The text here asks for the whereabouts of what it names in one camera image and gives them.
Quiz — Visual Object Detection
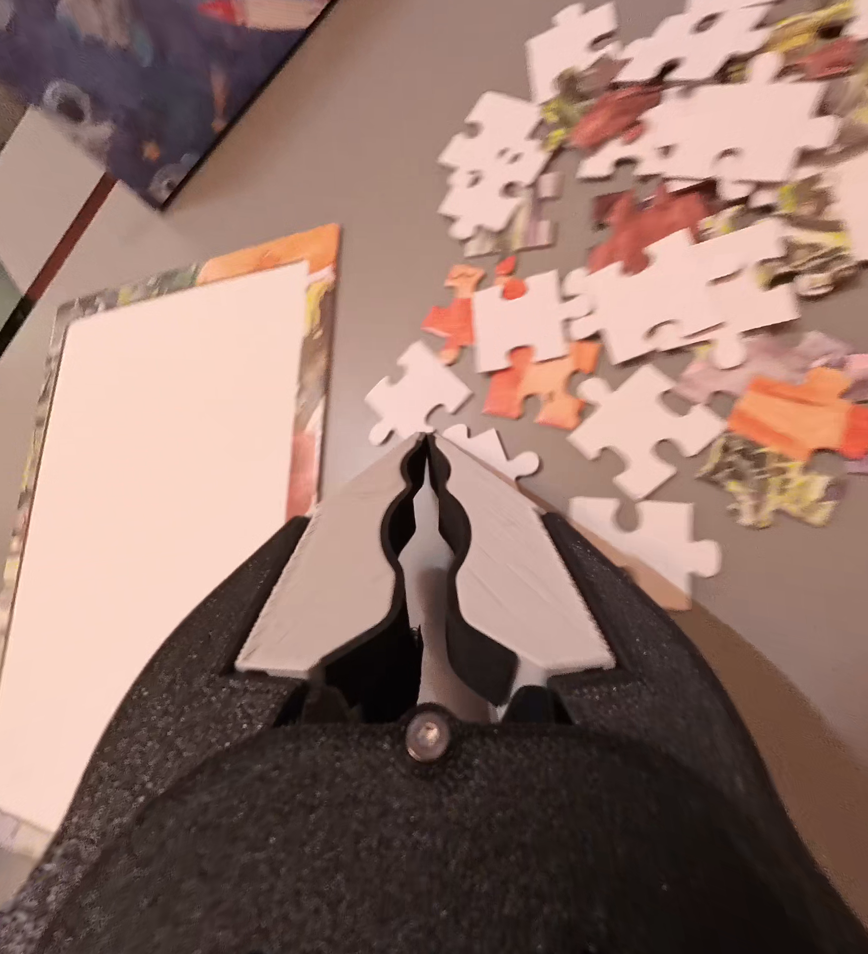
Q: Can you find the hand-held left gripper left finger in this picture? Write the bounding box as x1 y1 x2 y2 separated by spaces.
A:
234 432 431 681

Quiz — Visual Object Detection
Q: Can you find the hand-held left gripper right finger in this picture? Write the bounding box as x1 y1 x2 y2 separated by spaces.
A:
426 432 617 707

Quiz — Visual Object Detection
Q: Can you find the white-backed jigsaw piece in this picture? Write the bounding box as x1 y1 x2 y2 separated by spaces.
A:
402 477 502 724

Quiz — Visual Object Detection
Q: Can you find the animal jigsaw puzzle board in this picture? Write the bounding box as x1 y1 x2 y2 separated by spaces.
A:
0 224 343 858

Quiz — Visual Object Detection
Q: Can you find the pile of jigsaw pieces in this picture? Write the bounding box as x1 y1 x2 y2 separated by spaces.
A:
365 0 868 614

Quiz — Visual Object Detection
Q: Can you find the space jigsaw puzzle board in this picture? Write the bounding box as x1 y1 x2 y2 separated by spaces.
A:
0 0 338 211

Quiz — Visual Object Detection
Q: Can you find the grey desk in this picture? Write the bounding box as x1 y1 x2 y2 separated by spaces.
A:
0 0 868 933

